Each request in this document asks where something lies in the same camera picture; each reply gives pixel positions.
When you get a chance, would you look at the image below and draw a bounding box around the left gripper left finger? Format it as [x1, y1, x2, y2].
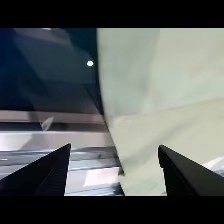
[0, 143, 72, 197]

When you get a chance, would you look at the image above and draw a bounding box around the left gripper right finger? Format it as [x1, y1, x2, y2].
[157, 144, 224, 197]

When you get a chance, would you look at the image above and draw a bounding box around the pale green garment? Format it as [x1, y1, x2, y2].
[96, 27, 224, 197]

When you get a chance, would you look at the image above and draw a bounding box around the silver frame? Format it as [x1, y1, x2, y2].
[0, 109, 125, 197]

